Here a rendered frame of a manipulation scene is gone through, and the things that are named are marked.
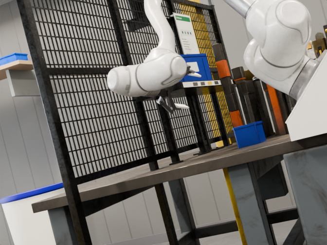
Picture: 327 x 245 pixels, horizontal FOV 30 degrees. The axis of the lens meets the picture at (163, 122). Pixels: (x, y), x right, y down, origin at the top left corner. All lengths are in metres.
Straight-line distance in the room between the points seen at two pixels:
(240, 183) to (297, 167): 0.23
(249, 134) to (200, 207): 2.51
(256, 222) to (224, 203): 2.75
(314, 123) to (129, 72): 0.65
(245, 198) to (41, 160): 3.54
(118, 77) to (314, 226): 0.84
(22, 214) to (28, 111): 1.13
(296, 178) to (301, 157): 0.08
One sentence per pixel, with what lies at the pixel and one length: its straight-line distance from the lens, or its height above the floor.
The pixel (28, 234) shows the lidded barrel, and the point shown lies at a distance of 4.90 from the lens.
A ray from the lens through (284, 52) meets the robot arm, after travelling 2.07.
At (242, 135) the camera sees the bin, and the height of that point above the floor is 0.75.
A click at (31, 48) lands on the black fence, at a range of 2.14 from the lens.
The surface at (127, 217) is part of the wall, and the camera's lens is 5.28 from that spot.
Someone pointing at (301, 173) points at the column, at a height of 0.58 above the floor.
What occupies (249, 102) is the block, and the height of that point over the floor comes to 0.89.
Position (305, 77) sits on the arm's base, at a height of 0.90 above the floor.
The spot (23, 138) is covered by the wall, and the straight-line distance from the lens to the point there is 5.66.
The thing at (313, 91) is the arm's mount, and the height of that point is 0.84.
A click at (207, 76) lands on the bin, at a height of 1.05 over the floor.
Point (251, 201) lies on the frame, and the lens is 2.24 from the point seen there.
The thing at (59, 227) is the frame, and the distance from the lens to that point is 2.54.
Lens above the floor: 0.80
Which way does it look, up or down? 2 degrees up
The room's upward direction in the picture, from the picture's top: 15 degrees counter-clockwise
